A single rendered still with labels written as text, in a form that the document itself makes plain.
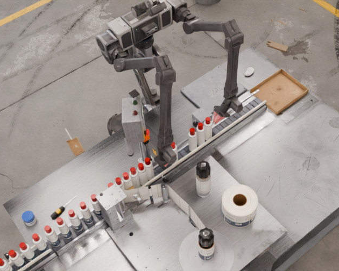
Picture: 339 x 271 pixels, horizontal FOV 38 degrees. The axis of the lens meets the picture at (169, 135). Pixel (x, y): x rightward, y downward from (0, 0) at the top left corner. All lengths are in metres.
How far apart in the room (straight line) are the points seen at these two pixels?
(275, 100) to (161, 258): 1.37
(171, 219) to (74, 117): 1.95
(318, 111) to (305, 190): 0.63
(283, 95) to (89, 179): 1.44
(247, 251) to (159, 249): 0.49
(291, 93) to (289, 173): 0.65
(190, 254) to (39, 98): 2.55
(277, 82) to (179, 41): 1.72
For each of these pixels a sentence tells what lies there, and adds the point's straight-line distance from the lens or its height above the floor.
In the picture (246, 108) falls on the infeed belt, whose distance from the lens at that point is 3.34.
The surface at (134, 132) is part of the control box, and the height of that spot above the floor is 1.39.
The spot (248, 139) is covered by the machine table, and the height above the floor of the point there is 0.83.
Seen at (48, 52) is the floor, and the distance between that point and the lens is 5.20.
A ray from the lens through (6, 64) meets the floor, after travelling 5.24.
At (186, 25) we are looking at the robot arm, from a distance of 3.03.
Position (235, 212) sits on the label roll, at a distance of 2.75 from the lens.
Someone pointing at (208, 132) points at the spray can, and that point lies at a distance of 3.08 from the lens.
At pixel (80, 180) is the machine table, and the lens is 3.17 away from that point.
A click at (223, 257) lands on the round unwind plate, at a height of 0.89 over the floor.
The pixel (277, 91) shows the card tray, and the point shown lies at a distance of 3.52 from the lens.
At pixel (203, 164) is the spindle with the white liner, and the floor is 1.18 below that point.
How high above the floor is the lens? 3.48
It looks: 54 degrees down
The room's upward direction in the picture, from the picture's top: 6 degrees counter-clockwise
